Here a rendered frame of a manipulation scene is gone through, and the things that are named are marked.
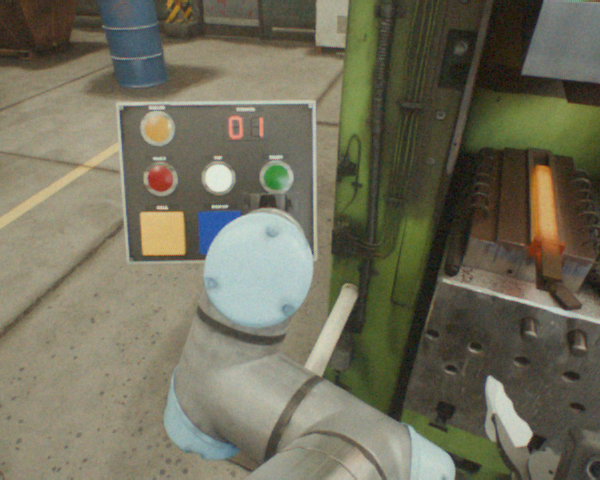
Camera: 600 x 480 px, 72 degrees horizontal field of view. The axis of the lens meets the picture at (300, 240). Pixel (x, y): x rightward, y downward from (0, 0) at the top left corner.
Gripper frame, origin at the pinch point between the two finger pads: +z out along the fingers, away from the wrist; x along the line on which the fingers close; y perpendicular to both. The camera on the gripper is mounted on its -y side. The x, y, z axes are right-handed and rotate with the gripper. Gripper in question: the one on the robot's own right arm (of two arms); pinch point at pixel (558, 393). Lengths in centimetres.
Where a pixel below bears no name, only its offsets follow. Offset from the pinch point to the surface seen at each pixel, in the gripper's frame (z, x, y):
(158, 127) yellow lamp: 15, -66, -17
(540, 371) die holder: 24.7, 6.7, 24.6
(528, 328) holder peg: 21.8, 0.5, 11.7
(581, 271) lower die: 30.7, 6.5, 3.7
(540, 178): 54, -1, -1
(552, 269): 22.5, 0.0, -1.2
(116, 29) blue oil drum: 313, -373, 40
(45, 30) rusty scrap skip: 377, -563, 65
